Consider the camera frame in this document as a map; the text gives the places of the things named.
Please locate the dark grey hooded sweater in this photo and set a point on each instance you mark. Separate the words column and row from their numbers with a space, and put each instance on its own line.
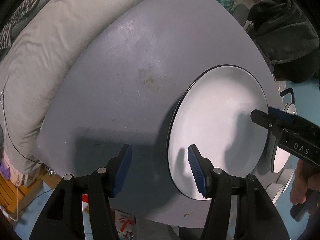
column 286, row 39

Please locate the grey bed mattress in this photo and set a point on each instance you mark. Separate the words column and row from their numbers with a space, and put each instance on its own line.
column 34, row 67

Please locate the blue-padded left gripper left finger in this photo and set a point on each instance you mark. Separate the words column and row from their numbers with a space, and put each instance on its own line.
column 117, row 170

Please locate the person's right hand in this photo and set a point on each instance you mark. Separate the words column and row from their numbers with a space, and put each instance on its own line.
column 302, row 183

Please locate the striped shirt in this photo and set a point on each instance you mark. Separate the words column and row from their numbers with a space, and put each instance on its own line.
column 23, row 9

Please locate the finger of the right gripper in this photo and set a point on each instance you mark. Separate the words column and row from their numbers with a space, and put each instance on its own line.
column 281, row 115
column 266, row 121

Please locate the red white carton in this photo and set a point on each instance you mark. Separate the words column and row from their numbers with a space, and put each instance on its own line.
column 125, row 224

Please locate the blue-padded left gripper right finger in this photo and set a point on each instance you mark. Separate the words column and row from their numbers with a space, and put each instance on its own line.
column 202, row 171

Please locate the white ribbed bowl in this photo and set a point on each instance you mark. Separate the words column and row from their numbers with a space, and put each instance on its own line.
column 280, row 156
column 274, row 190

